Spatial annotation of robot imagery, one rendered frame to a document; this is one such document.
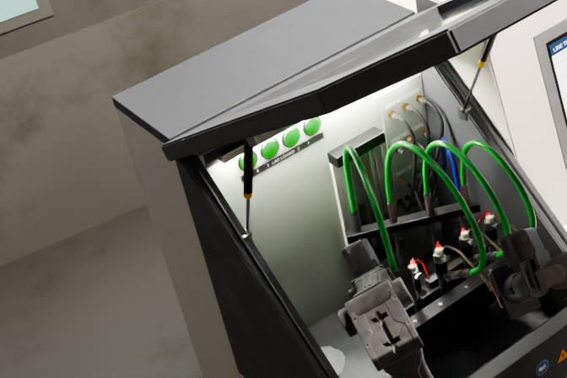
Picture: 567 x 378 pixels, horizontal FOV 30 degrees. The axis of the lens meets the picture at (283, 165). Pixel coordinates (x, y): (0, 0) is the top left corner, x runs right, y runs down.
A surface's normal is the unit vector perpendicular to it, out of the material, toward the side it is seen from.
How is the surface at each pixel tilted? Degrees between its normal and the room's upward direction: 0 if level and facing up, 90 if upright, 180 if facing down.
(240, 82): 0
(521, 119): 76
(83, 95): 90
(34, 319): 0
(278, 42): 0
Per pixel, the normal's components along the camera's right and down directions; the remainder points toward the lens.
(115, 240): -0.18, -0.81
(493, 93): -0.80, 0.45
